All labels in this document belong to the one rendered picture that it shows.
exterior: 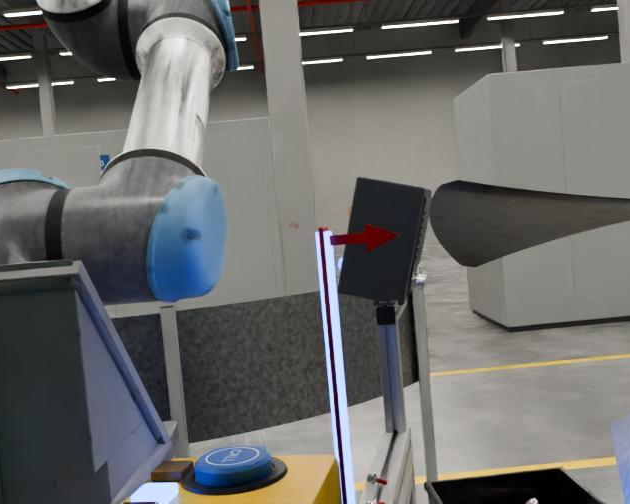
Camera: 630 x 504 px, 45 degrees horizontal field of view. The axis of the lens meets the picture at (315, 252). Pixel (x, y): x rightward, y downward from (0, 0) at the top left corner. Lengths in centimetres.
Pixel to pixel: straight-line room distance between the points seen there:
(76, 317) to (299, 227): 438
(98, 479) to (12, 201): 30
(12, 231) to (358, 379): 197
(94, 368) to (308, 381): 194
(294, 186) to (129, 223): 420
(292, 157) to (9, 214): 420
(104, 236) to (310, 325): 179
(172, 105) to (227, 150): 578
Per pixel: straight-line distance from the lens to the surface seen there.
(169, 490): 39
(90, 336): 55
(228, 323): 233
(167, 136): 82
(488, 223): 64
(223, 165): 664
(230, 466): 40
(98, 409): 56
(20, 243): 73
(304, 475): 40
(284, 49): 499
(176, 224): 69
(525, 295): 690
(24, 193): 77
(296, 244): 489
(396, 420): 120
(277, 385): 242
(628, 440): 67
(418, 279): 124
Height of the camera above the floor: 120
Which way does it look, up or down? 3 degrees down
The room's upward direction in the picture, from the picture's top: 5 degrees counter-clockwise
